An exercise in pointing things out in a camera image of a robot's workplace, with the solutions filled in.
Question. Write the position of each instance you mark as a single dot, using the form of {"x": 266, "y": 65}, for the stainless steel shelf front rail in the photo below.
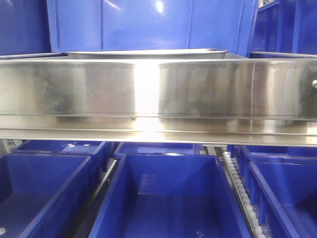
{"x": 217, "y": 101}

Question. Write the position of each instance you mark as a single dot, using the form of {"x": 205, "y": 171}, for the blue lower left bin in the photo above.
{"x": 41, "y": 196}

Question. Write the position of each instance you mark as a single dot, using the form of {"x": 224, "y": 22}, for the blue rear right bin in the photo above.
{"x": 246, "y": 153}

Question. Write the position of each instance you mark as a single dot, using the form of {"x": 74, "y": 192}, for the white roller track rail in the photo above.
{"x": 232, "y": 172}

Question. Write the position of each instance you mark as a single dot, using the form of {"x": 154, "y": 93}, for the blue upper right crate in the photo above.
{"x": 286, "y": 26}

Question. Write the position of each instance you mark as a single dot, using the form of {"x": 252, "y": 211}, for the blue rear centre bin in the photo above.
{"x": 157, "y": 148}

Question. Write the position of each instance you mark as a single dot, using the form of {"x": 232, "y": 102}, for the blue upper left crate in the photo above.
{"x": 25, "y": 27}

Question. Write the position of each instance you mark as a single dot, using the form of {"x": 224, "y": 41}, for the large blue upper crate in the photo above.
{"x": 104, "y": 25}

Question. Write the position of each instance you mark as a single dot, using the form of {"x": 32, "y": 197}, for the blue bin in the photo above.
{"x": 159, "y": 196}
{"x": 157, "y": 148}
{"x": 99, "y": 151}
{"x": 41, "y": 196}
{"x": 246, "y": 153}
{"x": 284, "y": 197}

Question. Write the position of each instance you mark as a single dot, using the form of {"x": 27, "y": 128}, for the silver steel tray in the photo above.
{"x": 171, "y": 54}

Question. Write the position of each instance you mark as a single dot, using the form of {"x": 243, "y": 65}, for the blue rear left bin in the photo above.
{"x": 99, "y": 151}

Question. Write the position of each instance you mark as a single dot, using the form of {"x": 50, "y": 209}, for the black steel divider rail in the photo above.
{"x": 86, "y": 219}

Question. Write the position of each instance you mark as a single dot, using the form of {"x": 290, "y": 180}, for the blue lower centre bin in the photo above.
{"x": 159, "y": 196}

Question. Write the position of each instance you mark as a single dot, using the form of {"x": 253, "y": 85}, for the blue lower right bin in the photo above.
{"x": 284, "y": 197}

